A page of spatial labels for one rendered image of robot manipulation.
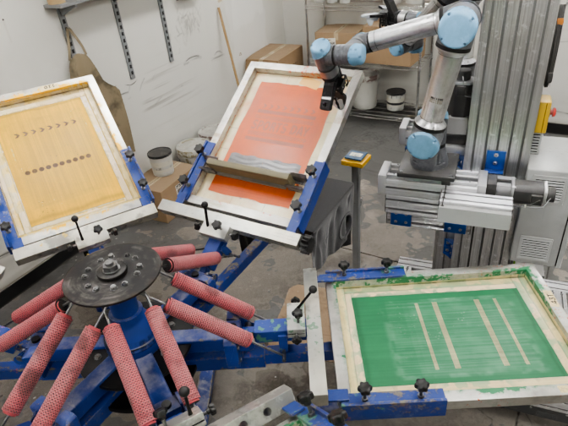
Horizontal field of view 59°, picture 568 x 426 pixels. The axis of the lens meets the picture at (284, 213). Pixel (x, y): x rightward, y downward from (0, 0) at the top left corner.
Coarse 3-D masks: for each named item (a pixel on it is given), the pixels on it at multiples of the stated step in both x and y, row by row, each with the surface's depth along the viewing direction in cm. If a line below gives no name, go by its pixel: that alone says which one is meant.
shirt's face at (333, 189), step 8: (328, 184) 261; (336, 184) 260; (344, 184) 259; (328, 192) 254; (336, 192) 253; (344, 192) 253; (320, 200) 248; (328, 200) 247; (336, 200) 247; (320, 208) 242; (328, 208) 242; (312, 216) 237; (320, 216) 236; (312, 224) 231
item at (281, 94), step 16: (256, 96) 239; (272, 96) 236; (288, 96) 232; (256, 112) 234; (240, 128) 233; (240, 144) 229; (256, 144) 226; (224, 160) 228; (224, 192) 220; (240, 192) 217
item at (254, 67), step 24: (264, 72) 244; (288, 72) 236; (312, 72) 229; (360, 72) 220; (240, 96) 238; (336, 120) 212; (216, 144) 230; (192, 192) 222; (240, 216) 209; (264, 216) 203
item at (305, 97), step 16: (304, 96) 229; (320, 96) 226; (320, 112) 222; (320, 128) 218; (304, 144) 217; (272, 160) 219; (288, 160) 216; (304, 160) 213; (256, 192) 214; (272, 192) 211; (288, 192) 208; (288, 208) 205
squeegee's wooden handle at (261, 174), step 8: (208, 160) 217; (216, 160) 215; (216, 168) 218; (224, 168) 214; (232, 168) 211; (240, 168) 209; (248, 168) 207; (256, 168) 206; (240, 176) 215; (248, 176) 211; (256, 176) 208; (264, 176) 204; (272, 176) 202; (280, 176) 200; (288, 176) 199; (280, 184) 206
